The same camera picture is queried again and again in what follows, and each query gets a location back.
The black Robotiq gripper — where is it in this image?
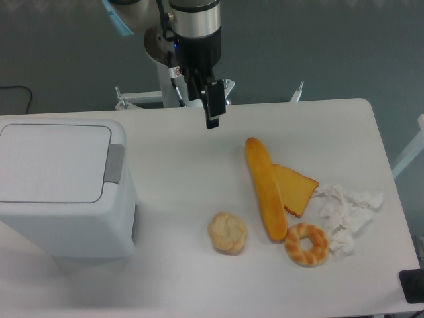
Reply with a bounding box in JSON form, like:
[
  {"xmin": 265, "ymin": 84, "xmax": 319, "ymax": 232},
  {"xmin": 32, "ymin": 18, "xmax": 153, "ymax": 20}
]
[{"xmin": 174, "ymin": 29, "xmax": 226, "ymax": 129}]

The white push-lid trash can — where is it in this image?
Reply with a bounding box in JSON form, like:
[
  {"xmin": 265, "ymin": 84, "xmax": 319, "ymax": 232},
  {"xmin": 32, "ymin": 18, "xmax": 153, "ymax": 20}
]
[{"xmin": 1, "ymin": 118, "xmax": 138, "ymax": 258}]

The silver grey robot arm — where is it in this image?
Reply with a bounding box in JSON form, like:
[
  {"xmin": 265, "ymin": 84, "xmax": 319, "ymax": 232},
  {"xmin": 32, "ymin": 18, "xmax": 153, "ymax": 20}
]
[{"xmin": 102, "ymin": 1, "xmax": 227, "ymax": 129}]

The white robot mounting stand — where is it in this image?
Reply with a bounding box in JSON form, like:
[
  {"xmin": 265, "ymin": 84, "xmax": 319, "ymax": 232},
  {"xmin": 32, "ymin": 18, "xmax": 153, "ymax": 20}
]
[{"xmin": 115, "ymin": 63, "xmax": 203, "ymax": 110}]

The long orange baguette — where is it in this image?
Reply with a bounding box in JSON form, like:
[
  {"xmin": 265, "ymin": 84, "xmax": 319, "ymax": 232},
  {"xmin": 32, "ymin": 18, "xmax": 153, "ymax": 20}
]
[{"xmin": 245, "ymin": 137, "xmax": 288, "ymax": 242}]

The orange toast slice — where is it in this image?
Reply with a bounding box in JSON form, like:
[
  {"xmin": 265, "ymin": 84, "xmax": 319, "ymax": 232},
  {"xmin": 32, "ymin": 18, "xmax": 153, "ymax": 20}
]
[{"xmin": 273, "ymin": 164, "xmax": 319, "ymax": 218}]

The round flower bread roll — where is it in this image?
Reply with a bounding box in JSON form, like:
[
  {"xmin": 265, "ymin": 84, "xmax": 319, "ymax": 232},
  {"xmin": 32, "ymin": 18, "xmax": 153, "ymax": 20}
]
[{"xmin": 208, "ymin": 211, "xmax": 248, "ymax": 256}]

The crumpled white tissue paper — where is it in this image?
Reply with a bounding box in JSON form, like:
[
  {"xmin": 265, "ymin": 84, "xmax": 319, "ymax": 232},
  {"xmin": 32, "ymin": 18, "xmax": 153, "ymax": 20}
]
[{"xmin": 313, "ymin": 184, "xmax": 384, "ymax": 260}]

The black device at table edge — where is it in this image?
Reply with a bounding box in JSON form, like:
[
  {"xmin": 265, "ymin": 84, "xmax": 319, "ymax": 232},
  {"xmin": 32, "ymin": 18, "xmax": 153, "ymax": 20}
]
[{"xmin": 398, "ymin": 269, "xmax": 424, "ymax": 304}]

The twisted ring bread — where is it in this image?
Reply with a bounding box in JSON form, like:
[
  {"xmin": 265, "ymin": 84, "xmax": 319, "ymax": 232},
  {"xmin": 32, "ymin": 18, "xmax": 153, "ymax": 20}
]
[{"xmin": 284, "ymin": 223, "xmax": 329, "ymax": 267}]

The black cable on floor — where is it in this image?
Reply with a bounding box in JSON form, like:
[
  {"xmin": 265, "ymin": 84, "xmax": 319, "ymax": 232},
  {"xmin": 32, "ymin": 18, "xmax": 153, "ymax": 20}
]
[{"xmin": 0, "ymin": 85, "xmax": 33, "ymax": 113}]

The white frame post right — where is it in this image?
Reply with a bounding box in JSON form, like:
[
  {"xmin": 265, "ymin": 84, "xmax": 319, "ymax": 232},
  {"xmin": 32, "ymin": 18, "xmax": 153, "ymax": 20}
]
[{"xmin": 392, "ymin": 114, "xmax": 424, "ymax": 179}]

